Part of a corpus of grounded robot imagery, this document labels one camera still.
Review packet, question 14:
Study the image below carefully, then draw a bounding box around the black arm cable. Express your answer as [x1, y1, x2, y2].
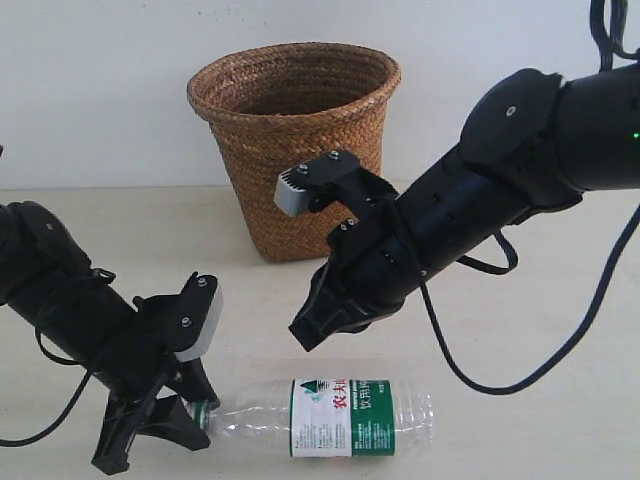
[389, 0, 640, 396]
[0, 284, 121, 447]

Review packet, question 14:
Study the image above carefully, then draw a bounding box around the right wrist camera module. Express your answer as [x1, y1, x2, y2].
[273, 150, 398, 219]

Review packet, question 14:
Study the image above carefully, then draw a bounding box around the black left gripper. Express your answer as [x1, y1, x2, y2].
[34, 271, 220, 474]

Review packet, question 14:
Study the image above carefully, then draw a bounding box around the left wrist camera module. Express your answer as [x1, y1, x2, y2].
[133, 271, 224, 363]

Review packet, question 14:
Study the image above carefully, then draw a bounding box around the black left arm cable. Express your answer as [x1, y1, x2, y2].
[0, 284, 121, 447]

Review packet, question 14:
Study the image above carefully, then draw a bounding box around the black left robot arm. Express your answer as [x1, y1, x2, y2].
[1, 201, 223, 475]

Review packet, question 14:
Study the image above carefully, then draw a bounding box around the clear plastic water bottle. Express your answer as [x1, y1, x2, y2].
[186, 377, 434, 459]

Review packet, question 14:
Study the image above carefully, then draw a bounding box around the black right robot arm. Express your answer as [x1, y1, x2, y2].
[286, 65, 639, 350]

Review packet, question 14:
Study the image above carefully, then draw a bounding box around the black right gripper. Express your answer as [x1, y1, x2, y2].
[289, 199, 430, 352]

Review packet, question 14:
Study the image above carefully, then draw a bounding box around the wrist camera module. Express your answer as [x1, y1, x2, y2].
[273, 150, 398, 219]
[133, 271, 224, 363]

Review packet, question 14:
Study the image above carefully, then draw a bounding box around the brown woven wicker basket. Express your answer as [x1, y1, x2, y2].
[186, 42, 401, 263]

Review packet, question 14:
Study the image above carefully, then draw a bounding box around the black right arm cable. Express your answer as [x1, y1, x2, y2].
[389, 0, 640, 396]

